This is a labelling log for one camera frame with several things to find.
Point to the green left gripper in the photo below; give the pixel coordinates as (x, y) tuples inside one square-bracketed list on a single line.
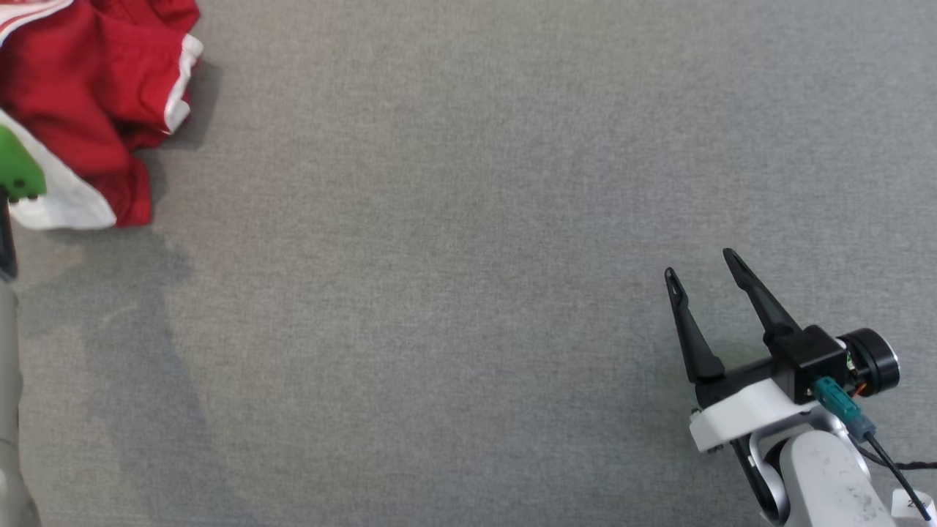
[(18, 172)]

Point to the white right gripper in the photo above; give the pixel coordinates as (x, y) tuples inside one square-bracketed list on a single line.
[(747, 413)]

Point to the red Bulls 23 jersey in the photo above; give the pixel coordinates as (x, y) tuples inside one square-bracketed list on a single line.
[(66, 201)]

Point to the black round right wrist motor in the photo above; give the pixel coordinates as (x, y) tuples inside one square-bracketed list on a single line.
[(875, 359)]

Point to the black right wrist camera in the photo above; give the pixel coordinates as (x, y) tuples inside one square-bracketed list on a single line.
[(809, 359)]

